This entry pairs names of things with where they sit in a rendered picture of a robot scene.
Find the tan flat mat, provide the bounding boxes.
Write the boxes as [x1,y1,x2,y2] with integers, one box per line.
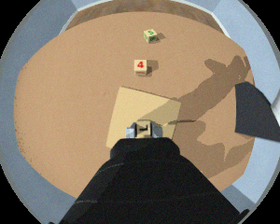
[106,87,181,148]

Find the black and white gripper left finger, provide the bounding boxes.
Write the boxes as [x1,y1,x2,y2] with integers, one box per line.
[125,122,137,138]

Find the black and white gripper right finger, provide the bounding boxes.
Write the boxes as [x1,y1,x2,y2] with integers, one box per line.
[150,121,162,138]

